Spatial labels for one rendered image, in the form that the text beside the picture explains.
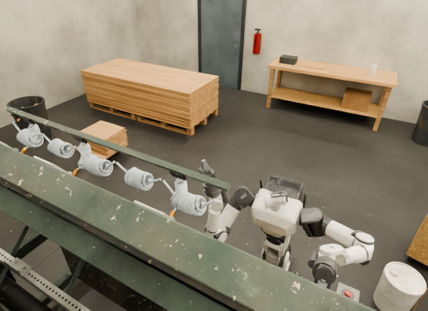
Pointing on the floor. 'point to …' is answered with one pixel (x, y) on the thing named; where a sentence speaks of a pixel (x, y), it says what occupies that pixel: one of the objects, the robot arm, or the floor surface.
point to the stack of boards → (152, 93)
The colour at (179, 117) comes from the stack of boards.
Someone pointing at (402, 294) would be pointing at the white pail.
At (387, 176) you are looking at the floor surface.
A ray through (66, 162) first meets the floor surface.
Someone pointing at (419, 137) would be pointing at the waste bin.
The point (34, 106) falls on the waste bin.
